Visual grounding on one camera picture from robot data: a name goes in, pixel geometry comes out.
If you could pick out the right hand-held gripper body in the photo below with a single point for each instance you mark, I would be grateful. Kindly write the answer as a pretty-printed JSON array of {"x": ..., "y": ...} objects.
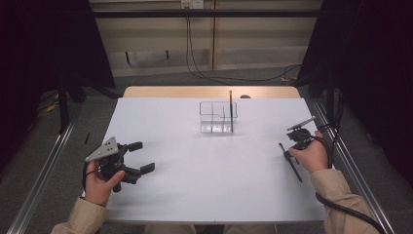
[{"x": 300, "y": 123}]

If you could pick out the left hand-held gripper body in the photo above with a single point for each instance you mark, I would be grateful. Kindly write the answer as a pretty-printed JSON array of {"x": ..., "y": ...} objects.
[{"x": 105, "y": 151}]

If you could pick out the silver ferrule makeup brush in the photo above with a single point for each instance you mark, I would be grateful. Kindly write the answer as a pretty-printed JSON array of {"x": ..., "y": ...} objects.
[{"x": 297, "y": 174}]

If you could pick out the gold ferrule makeup brush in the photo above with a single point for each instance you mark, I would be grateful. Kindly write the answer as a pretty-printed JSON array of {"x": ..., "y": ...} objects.
[{"x": 231, "y": 110}]

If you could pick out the clear acrylic organizer box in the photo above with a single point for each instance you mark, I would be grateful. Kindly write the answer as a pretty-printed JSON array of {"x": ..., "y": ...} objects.
[{"x": 214, "y": 109}]

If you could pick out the person's right hand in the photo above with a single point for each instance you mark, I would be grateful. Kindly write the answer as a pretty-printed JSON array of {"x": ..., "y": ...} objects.
[{"x": 313, "y": 157}]

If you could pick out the person's left hand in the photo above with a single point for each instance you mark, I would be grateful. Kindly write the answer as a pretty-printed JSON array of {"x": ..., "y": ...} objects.
[{"x": 97, "y": 188}]

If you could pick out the white table cover sheet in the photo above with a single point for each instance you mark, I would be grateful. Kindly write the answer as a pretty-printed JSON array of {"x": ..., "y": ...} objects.
[{"x": 211, "y": 182}]

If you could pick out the small yellow object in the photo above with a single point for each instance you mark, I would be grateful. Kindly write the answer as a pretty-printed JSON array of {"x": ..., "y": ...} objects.
[{"x": 52, "y": 105}]

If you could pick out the black curtain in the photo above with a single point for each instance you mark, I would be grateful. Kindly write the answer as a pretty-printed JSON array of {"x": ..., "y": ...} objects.
[
  {"x": 39, "y": 48},
  {"x": 373, "y": 65}
]

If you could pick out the aluminium floor rail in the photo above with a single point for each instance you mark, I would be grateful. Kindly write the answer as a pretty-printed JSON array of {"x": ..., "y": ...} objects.
[
  {"x": 363, "y": 188},
  {"x": 42, "y": 175}
]

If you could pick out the black wall bracket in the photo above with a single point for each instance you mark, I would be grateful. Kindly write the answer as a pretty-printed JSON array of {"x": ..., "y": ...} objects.
[
  {"x": 167, "y": 54},
  {"x": 128, "y": 58}
]

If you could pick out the black metal frame bar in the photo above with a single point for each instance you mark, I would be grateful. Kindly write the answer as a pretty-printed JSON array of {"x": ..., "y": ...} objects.
[{"x": 207, "y": 13}]

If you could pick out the white wall socket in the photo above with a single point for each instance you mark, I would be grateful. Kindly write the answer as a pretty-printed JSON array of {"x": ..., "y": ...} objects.
[{"x": 192, "y": 4}]

